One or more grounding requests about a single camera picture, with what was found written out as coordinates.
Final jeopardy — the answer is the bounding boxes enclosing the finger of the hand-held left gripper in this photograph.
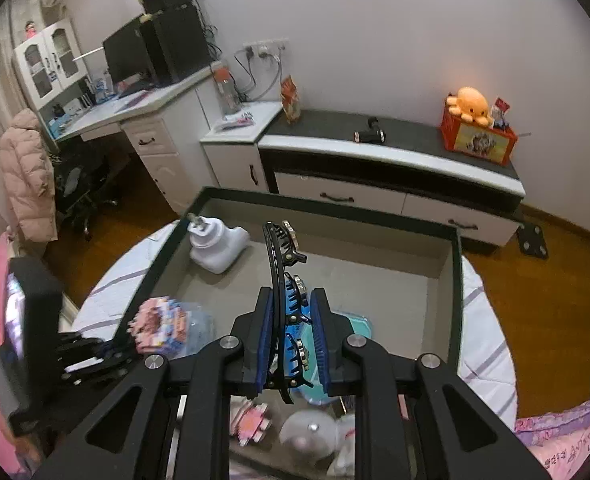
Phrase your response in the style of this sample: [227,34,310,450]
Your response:
[62,347,144,387]
[57,333,112,357]

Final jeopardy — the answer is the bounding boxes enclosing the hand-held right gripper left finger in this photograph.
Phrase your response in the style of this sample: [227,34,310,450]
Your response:
[35,286,279,480]

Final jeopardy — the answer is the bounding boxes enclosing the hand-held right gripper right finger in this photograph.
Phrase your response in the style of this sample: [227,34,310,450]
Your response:
[308,286,552,480]

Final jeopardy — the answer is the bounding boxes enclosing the pastel block toy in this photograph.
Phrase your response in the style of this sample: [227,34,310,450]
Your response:
[132,297,189,357]

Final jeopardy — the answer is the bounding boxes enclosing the pink gift box black rim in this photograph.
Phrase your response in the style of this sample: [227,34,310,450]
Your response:
[118,186,464,480]

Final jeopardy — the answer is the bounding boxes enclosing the black hair clip metal flowers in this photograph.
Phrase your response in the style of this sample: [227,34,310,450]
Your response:
[262,220,317,406]

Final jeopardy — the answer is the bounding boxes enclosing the white pink block cat toy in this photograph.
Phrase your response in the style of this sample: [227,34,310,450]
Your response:
[230,402,271,447]

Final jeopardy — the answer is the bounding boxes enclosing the white plug-in device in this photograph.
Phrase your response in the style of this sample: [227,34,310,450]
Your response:
[187,214,250,275]

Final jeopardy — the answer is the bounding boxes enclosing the teal clear round container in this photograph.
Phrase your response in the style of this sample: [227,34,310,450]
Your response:
[285,309,375,406]

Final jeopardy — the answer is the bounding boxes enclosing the pink puffer jacket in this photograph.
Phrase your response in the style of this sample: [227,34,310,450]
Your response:
[0,108,59,244]

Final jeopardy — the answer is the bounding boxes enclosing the black white tv stand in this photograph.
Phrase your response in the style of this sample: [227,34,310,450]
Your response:
[257,108,526,262]

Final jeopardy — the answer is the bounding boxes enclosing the white striped tablecloth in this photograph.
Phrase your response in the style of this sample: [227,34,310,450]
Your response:
[70,222,518,427]

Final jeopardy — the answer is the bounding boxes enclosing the small white cabinet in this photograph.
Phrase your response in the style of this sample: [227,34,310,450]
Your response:
[199,99,284,194]

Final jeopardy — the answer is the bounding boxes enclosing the white desk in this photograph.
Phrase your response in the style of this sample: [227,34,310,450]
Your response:
[50,62,222,217]

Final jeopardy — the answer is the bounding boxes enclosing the black massage gun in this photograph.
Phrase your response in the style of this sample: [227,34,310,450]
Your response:
[353,117,387,144]

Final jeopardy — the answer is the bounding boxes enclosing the flat printed packet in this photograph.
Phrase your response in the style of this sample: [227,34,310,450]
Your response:
[214,109,257,134]

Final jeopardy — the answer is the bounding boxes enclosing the purple notebook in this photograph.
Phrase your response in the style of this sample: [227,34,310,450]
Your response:
[114,90,152,114]

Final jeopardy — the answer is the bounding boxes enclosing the blue white box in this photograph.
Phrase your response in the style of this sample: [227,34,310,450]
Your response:
[90,72,114,104]

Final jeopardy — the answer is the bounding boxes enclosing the black bathroom scale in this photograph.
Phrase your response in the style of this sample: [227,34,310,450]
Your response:
[517,222,549,262]

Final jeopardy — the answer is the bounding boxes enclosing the orange snack bag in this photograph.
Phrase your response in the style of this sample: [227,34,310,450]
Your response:
[279,74,302,124]

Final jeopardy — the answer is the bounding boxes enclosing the white glass door cabinet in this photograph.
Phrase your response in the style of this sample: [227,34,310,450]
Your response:
[12,18,89,112]

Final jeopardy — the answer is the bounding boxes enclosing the orange printed toy box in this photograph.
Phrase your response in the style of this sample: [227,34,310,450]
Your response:
[440,97,519,167]

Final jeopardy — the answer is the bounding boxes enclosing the bottle with red cap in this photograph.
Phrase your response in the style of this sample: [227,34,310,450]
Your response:
[212,62,244,114]

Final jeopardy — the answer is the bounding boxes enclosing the black computer monitor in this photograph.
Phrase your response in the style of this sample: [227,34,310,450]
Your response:
[102,17,152,87]

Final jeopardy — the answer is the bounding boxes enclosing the pink floral quilt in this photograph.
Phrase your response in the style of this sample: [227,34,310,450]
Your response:
[514,394,590,480]

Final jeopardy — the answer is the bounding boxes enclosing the orange octopus plush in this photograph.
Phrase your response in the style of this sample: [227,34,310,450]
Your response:
[444,87,496,127]

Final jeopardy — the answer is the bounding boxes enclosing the small figurines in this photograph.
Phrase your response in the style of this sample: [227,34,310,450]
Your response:
[492,95,512,131]

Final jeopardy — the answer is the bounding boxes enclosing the black computer tower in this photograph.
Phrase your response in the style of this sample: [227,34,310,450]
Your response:
[140,3,212,87]

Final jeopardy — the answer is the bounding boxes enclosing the black power cable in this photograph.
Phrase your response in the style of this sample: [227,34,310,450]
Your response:
[233,48,257,104]

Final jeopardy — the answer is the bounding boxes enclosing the white wall outlet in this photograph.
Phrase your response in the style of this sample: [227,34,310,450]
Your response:
[242,37,290,59]

